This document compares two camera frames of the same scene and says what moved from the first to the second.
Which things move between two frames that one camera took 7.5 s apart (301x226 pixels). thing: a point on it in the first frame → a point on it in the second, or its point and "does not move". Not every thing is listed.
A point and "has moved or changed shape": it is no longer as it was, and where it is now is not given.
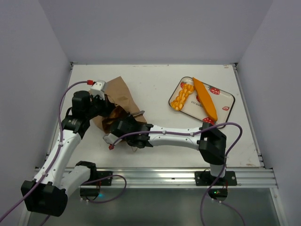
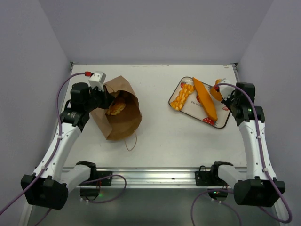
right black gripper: x=121 y=125 → x=227 y=101
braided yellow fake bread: x=178 y=104 does not move
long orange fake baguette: x=206 y=99 does not move
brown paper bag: x=119 y=94 has moved or changed shape
